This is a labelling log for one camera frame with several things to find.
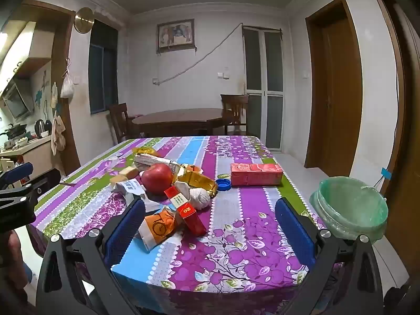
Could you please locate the silver striped wrapper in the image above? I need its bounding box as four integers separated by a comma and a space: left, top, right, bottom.
134, 154, 181, 173

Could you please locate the yellow cake piece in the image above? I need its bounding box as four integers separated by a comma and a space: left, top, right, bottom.
118, 166, 139, 179

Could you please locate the white crumpled tissue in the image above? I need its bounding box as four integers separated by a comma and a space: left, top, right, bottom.
174, 181, 211, 211

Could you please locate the dark wooden dining table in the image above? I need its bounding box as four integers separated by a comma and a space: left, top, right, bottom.
132, 108, 235, 137

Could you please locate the black wok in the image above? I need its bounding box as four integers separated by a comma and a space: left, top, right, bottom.
0, 123, 28, 140

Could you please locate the red cigarette pack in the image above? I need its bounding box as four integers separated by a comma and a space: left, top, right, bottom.
163, 186, 208, 237

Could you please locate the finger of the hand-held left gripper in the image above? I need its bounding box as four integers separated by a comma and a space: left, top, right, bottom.
0, 162, 34, 186
20, 169, 63, 206

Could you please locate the red drink carton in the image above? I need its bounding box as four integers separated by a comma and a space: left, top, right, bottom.
230, 163, 284, 187

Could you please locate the person's left forearm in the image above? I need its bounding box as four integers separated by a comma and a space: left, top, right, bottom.
0, 230, 33, 306

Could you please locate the purple floral tablecloth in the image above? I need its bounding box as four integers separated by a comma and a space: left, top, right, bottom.
29, 135, 332, 314

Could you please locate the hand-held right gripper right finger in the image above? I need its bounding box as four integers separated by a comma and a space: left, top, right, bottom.
275, 198, 384, 315

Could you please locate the red apple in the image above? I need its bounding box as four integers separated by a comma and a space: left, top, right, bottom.
141, 163, 174, 193

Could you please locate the dark wooden chair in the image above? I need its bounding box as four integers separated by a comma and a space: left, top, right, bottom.
108, 103, 142, 144
220, 94, 250, 136

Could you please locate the white barcode paper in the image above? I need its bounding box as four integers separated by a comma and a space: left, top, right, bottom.
113, 178, 146, 204

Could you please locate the yellow snack wrapper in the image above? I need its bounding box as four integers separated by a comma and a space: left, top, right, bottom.
132, 147, 161, 158

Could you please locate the hanging white plastic bag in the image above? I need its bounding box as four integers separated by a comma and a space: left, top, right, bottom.
60, 58, 75, 99

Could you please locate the brown wooden door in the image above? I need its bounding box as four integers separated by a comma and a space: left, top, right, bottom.
304, 0, 363, 176

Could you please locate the range hood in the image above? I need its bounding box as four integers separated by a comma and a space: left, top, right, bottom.
0, 83, 35, 122

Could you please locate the white glass door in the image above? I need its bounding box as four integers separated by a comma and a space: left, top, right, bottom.
242, 25, 284, 152

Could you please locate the wall cable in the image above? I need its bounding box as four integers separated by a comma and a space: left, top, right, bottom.
153, 23, 244, 86

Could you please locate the kitchen counter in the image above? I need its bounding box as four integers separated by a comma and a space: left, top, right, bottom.
0, 136, 53, 184

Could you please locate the gold foil wrapper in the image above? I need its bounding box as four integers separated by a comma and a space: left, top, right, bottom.
175, 167, 219, 198

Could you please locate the wooden kitchen cabinet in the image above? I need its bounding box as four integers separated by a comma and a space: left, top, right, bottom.
0, 20, 55, 79

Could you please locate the round gold wall plate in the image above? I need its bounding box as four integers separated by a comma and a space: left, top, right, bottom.
74, 7, 95, 34

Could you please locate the framed wall picture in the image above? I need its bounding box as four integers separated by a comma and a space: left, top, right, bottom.
156, 19, 196, 55

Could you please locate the hanging kitchen cloth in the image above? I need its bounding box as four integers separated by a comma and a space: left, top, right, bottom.
50, 115, 67, 156

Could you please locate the brown wooden door frame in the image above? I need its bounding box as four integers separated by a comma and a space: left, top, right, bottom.
367, 0, 420, 246

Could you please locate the green lined trash bin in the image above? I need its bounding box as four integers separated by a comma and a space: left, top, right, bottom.
309, 176, 389, 241

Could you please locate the orange snack wrapper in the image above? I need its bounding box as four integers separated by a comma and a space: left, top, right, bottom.
137, 206, 184, 253

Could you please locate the electric kettle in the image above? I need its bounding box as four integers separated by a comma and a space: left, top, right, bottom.
34, 119, 50, 138

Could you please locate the dark window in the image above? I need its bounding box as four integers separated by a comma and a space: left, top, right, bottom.
88, 19, 119, 115

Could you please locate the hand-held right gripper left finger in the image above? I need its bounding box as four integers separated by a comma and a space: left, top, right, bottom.
35, 198, 147, 315

